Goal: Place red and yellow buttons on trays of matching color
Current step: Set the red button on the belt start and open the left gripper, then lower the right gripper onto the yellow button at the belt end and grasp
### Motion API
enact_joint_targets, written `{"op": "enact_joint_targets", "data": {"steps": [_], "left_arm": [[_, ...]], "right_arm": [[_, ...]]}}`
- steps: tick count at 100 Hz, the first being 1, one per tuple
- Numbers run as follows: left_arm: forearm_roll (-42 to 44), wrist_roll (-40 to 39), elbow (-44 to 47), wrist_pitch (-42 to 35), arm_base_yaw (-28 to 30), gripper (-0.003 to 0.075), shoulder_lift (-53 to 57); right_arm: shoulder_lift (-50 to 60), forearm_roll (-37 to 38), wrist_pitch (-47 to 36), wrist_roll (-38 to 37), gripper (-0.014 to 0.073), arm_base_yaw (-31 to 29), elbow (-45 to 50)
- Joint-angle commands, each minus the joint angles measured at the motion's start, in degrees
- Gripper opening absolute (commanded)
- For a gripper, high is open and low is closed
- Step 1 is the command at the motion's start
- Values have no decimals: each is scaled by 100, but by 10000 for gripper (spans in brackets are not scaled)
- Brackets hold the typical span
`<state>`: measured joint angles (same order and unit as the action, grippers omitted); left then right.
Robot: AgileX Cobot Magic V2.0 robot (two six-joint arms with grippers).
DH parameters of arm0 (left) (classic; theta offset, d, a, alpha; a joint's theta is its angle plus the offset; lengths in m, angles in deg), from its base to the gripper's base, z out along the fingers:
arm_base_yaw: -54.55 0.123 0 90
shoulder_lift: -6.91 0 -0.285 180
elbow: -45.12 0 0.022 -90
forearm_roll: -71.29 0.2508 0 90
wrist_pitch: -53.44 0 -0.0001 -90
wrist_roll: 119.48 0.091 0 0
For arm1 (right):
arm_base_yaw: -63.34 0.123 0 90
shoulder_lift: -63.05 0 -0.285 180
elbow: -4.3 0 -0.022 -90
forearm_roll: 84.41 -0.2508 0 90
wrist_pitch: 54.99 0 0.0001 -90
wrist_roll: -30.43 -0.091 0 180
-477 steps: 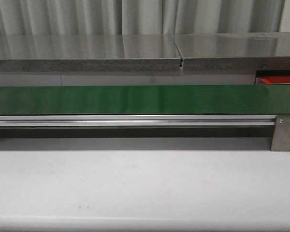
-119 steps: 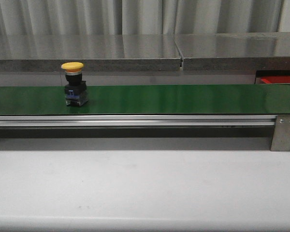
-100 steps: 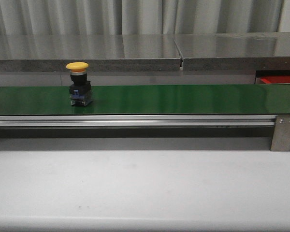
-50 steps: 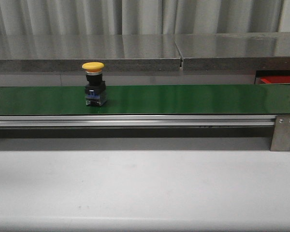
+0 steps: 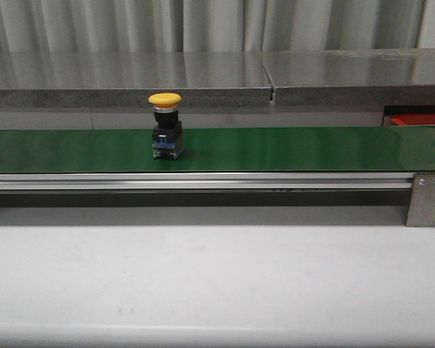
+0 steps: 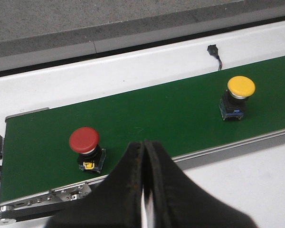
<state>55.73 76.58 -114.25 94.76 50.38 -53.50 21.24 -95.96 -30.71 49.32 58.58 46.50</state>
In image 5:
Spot left stainless steel counter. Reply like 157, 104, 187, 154
0, 52, 272, 109

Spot stainless steel counter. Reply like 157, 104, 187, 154
262, 49, 435, 107
0, 52, 272, 109

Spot right stainless steel counter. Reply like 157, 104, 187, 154
262, 49, 435, 107

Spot green conveyor belt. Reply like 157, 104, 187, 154
0, 126, 435, 174

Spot red plastic tray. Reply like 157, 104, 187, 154
391, 114, 435, 126

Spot grey pleated curtain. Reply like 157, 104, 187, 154
0, 1, 426, 53

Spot steel conveyor support bracket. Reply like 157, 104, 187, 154
405, 172, 435, 227

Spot aluminium conveyor side rail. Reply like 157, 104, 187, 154
0, 172, 414, 191

